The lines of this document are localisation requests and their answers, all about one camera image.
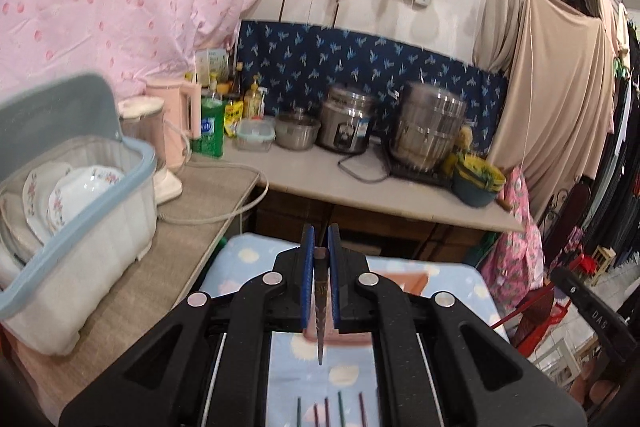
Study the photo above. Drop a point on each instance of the floral white plate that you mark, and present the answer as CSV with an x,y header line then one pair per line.
x,y
39,185

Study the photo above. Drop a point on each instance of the white dish drainer box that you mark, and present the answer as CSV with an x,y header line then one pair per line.
x,y
52,297

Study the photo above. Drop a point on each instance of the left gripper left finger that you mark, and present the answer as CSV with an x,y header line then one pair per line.
x,y
291,309

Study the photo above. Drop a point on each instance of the dark blue basin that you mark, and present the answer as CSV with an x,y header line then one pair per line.
x,y
476,182

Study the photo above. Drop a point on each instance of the yellow oil bottle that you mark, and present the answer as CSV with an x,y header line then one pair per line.
x,y
253,102

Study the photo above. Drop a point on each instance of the dark red twisted chopstick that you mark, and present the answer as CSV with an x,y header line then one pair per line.
x,y
362,410

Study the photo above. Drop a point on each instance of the steel rice cooker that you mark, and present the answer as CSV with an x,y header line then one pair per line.
x,y
346,117

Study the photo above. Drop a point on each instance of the large steel steamer pot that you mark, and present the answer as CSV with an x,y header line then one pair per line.
x,y
428,123

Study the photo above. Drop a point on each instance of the small steel pot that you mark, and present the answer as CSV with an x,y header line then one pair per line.
x,y
296,131

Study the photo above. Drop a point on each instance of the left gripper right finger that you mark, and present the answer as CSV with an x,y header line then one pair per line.
x,y
351,310

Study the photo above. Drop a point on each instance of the white blender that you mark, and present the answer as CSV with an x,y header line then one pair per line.
x,y
142,117

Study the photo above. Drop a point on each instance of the clear food container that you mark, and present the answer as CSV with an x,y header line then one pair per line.
x,y
255,135

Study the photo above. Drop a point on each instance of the floral white bowl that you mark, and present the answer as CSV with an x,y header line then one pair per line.
x,y
77,190

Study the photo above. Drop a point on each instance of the pink electric kettle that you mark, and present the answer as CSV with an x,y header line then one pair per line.
x,y
182,115

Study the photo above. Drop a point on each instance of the pink floral apron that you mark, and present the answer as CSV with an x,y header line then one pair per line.
x,y
516,264

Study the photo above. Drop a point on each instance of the black induction cooker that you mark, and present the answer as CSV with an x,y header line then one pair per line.
x,y
397,169

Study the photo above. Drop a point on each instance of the white carton box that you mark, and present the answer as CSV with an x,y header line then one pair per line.
x,y
211,67

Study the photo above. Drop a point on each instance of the green chopstick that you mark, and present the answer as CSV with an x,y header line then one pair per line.
x,y
341,409

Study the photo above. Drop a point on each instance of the red-brown chopstick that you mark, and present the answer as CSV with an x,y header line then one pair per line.
x,y
327,419

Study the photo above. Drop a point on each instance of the red plastic stool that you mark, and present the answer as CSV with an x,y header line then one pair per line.
x,y
546,306

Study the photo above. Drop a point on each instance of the navy floral backsplash cloth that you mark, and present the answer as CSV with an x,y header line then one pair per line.
x,y
297,63

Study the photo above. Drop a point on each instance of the yellow snack packet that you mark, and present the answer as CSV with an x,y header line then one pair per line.
x,y
233,114

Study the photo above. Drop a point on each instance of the beige hanging curtain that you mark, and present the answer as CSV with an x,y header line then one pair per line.
x,y
560,94

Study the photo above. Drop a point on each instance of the blue-grey drainer lid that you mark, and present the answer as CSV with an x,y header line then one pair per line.
x,y
39,119

